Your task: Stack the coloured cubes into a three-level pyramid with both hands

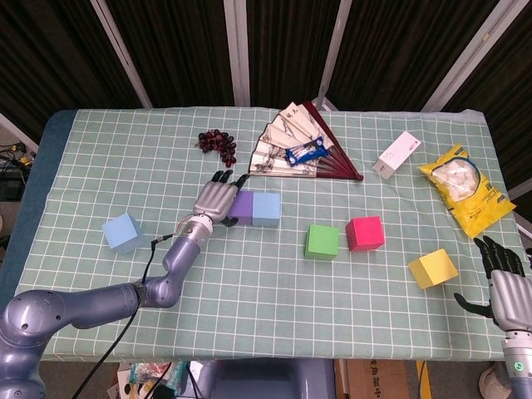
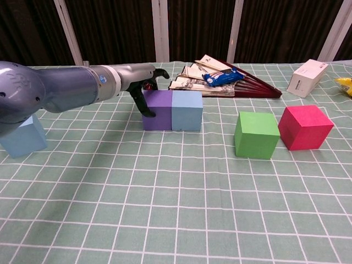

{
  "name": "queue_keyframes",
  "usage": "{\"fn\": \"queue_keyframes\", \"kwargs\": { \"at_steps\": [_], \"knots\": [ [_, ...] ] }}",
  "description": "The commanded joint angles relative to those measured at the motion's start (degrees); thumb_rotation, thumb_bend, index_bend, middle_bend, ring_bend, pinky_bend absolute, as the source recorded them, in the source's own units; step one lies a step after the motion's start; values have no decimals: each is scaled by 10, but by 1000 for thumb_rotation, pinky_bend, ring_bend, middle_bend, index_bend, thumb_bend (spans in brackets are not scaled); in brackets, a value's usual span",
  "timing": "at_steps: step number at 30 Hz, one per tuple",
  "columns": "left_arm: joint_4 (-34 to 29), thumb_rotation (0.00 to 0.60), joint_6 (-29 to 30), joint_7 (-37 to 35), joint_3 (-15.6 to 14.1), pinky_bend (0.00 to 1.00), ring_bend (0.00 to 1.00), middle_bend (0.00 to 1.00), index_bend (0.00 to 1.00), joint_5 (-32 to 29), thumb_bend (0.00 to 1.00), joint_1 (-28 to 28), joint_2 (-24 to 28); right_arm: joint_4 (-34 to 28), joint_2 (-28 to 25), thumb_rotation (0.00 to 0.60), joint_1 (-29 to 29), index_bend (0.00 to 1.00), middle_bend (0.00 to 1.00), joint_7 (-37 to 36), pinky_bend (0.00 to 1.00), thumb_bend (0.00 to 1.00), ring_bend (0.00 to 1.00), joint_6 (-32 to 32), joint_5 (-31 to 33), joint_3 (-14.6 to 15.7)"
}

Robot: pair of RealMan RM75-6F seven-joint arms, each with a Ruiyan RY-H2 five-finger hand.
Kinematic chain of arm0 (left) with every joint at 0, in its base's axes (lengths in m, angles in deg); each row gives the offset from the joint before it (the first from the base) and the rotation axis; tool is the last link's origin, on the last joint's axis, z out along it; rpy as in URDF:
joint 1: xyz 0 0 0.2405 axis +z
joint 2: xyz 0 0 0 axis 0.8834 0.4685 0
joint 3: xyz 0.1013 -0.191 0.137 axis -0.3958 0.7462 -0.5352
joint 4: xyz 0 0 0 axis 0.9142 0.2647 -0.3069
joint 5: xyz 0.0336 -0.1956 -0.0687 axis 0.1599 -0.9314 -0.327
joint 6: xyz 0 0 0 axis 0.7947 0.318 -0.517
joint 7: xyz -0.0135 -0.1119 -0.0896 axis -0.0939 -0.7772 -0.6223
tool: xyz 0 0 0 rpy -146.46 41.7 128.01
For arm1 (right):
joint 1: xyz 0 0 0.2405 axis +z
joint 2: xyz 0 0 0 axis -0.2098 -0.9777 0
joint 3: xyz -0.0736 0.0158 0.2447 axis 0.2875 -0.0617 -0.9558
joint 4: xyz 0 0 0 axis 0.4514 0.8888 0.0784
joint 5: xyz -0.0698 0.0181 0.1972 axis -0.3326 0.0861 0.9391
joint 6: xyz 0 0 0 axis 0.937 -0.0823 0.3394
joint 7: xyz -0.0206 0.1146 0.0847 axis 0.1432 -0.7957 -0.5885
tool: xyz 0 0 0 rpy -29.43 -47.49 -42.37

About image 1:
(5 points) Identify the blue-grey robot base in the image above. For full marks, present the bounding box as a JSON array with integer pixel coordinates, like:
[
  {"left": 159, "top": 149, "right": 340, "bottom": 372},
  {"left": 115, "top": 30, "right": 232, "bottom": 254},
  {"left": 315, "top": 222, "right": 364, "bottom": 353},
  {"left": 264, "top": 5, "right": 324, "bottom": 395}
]
[{"left": 195, "top": 357, "right": 337, "bottom": 399}]

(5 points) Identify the red foam cube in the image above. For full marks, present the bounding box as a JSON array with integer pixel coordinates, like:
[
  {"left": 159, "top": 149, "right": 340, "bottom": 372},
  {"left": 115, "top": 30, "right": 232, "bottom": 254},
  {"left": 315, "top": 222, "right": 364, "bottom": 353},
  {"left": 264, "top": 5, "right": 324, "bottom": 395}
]
[{"left": 345, "top": 215, "right": 385, "bottom": 253}]

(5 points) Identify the white cardboard box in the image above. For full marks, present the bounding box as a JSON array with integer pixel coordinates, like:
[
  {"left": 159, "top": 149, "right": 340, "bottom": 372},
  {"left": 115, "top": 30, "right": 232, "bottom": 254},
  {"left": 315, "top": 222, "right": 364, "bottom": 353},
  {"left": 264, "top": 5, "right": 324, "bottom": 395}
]
[{"left": 372, "top": 131, "right": 422, "bottom": 180}]

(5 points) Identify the blue snack wrapper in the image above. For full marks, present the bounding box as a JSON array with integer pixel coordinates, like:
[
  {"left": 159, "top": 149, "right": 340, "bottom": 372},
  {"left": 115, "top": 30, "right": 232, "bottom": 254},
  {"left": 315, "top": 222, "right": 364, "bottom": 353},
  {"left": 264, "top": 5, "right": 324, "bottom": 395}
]
[{"left": 284, "top": 135, "right": 331, "bottom": 167}]

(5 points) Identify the purple foam cube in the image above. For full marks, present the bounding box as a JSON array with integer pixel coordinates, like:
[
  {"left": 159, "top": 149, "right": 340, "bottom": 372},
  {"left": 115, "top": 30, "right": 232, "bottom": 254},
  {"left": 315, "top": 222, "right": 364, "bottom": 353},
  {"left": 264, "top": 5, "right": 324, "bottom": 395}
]
[{"left": 228, "top": 190, "right": 255, "bottom": 228}]

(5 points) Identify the painted paper folding fan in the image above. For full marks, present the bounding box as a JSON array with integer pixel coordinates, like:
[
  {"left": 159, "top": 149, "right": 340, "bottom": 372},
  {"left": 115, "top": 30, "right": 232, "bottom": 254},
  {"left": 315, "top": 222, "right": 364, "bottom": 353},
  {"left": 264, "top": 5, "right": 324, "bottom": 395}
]
[{"left": 248, "top": 100, "right": 364, "bottom": 182}]

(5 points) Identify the dark pleated curtain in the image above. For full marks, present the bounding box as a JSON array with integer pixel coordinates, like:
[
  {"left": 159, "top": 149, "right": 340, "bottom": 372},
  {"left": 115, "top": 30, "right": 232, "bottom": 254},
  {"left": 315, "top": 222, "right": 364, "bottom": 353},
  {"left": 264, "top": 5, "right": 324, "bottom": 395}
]
[{"left": 0, "top": 0, "right": 532, "bottom": 192}]

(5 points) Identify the blue padded table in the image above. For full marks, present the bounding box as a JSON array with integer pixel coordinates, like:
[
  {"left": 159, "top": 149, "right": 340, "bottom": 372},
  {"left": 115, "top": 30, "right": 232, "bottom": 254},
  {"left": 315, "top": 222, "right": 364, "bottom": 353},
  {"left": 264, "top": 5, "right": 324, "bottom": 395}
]
[{"left": 0, "top": 110, "right": 76, "bottom": 300}]

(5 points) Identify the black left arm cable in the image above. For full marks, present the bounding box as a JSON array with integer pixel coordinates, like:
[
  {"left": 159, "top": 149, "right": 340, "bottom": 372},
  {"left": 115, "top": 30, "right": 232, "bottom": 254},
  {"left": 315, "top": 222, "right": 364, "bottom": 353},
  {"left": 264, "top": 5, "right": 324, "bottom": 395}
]
[{"left": 66, "top": 234, "right": 178, "bottom": 399}]

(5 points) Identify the dark red grape bunch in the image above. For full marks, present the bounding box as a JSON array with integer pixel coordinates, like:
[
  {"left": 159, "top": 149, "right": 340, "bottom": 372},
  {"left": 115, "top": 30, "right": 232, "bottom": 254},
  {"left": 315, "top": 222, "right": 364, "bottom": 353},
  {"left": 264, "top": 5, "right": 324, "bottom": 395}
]
[{"left": 194, "top": 129, "right": 238, "bottom": 169}]

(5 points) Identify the white shoe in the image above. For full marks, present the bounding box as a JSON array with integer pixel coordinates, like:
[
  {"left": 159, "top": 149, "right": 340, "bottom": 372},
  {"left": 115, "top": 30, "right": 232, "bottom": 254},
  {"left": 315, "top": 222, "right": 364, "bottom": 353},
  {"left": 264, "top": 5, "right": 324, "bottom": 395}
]
[{"left": 477, "top": 361, "right": 513, "bottom": 399}]

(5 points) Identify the green checked tablecloth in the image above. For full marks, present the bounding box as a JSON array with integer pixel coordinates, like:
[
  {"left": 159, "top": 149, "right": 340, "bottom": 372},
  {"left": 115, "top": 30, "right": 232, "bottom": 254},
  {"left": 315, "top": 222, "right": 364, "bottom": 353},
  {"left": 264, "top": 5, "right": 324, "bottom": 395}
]
[{"left": 2, "top": 107, "right": 531, "bottom": 362}]

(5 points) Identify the white metal frame post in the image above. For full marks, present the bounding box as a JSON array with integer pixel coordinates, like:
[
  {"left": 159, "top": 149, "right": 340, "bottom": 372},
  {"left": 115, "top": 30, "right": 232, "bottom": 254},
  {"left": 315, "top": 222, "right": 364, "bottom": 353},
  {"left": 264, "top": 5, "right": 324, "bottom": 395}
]
[
  {"left": 89, "top": 0, "right": 153, "bottom": 110},
  {"left": 421, "top": 0, "right": 521, "bottom": 113},
  {"left": 317, "top": 0, "right": 354, "bottom": 112},
  {"left": 223, "top": 0, "right": 251, "bottom": 108}
]

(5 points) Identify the yellow snack bag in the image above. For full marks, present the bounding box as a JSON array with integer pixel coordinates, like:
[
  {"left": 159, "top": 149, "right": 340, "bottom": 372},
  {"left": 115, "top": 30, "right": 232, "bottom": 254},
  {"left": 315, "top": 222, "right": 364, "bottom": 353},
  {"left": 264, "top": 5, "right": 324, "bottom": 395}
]
[{"left": 417, "top": 143, "right": 517, "bottom": 239}]

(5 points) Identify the yellow and black cable bundle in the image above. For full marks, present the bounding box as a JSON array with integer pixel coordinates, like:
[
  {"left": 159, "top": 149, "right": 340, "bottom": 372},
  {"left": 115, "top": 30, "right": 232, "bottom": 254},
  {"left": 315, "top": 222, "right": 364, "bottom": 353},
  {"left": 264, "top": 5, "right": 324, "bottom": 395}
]
[{"left": 0, "top": 140, "right": 39, "bottom": 168}]

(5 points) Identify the brown cardboard box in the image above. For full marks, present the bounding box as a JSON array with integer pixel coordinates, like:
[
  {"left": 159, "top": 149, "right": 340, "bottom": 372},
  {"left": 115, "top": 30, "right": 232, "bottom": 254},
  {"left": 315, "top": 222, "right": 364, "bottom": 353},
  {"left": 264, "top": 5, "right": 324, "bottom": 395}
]
[{"left": 336, "top": 359, "right": 411, "bottom": 399}]

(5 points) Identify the green foam cube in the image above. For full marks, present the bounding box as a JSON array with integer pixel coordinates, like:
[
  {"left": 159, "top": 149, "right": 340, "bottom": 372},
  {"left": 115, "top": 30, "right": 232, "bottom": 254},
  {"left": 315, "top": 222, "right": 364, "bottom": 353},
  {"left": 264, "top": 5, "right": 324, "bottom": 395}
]
[{"left": 304, "top": 224, "right": 341, "bottom": 262}]

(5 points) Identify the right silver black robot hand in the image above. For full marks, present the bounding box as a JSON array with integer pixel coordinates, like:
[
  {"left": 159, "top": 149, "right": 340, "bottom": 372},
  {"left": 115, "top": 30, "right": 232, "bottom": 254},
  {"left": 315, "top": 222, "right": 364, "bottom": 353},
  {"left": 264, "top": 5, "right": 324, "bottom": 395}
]
[{"left": 453, "top": 235, "right": 532, "bottom": 333}]

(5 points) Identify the colourful printed bag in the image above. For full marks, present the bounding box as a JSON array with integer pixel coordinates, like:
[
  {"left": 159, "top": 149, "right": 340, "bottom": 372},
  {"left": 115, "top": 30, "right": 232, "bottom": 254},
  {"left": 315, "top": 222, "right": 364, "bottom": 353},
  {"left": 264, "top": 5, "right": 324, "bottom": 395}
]
[{"left": 107, "top": 361, "right": 193, "bottom": 399}]

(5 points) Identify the light blue foam cube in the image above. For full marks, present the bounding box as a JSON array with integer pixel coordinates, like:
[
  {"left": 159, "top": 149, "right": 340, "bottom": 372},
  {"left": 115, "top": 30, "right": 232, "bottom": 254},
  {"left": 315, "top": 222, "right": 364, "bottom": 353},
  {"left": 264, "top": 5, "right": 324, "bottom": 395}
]
[
  {"left": 101, "top": 213, "right": 146, "bottom": 255},
  {"left": 252, "top": 192, "right": 282, "bottom": 229}
]

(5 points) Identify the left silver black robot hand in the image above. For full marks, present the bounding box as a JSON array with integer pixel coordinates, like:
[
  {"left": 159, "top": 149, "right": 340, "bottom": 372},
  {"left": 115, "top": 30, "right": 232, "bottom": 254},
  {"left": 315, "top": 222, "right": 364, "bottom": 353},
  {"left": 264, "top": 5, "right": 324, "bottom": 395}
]
[{"left": 194, "top": 169, "right": 250, "bottom": 228}]

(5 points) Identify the yellow foam cube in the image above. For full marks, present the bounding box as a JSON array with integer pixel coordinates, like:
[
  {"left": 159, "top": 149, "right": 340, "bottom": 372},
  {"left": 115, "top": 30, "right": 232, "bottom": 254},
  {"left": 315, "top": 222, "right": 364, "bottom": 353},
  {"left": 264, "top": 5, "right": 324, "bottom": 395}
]
[{"left": 407, "top": 248, "right": 460, "bottom": 290}]

